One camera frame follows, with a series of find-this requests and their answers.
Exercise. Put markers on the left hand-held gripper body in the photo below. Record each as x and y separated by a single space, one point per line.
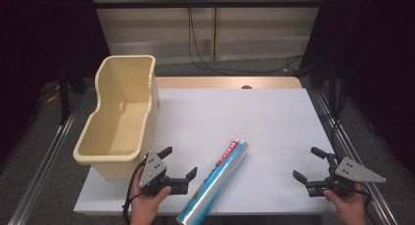
153 171

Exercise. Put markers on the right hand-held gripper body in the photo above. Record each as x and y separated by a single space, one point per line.
349 174

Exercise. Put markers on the silver blue foil roll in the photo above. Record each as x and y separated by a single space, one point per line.
215 181

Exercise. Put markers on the cream plastic bin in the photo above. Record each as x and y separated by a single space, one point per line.
130 120

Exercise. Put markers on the person's right hand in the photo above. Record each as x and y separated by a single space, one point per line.
345 202

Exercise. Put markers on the person's left hand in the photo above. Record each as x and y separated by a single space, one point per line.
147 199

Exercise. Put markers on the white table mat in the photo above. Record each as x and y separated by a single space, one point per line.
244 120

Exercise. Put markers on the dark curtain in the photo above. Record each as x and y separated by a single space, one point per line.
375 55
39 49

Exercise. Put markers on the black horizontal bar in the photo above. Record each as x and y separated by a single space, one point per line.
208 4

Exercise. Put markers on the metal floor rail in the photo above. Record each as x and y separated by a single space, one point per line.
359 159
42 166

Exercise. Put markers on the black stand post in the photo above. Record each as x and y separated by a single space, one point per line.
64 98
332 88

